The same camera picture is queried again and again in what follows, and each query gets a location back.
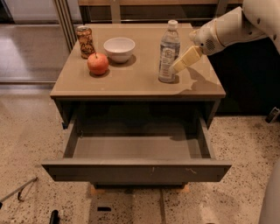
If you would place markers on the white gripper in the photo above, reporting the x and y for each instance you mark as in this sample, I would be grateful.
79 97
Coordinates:
205 39

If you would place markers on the clear plastic water bottle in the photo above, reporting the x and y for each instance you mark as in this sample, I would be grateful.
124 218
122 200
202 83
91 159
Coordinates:
169 51

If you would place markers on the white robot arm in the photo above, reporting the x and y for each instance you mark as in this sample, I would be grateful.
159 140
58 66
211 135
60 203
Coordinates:
256 19

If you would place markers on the grey drawer cabinet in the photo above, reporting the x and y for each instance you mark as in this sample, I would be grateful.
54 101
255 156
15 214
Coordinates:
131 92

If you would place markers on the open grey top drawer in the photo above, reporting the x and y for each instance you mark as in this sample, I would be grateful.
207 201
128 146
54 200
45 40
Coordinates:
150 152

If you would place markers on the white ceramic bowl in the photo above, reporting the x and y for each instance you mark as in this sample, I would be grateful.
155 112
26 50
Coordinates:
119 49

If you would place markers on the red apple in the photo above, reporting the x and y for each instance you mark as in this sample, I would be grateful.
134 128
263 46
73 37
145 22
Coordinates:
98 63

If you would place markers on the orange soda can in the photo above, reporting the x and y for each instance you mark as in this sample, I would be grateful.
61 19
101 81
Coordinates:
85 38

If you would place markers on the black object at floor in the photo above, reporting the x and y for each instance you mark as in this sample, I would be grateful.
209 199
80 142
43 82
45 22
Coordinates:
54 218

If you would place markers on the grey metal rod on floor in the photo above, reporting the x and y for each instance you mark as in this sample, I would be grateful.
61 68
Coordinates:
17 191

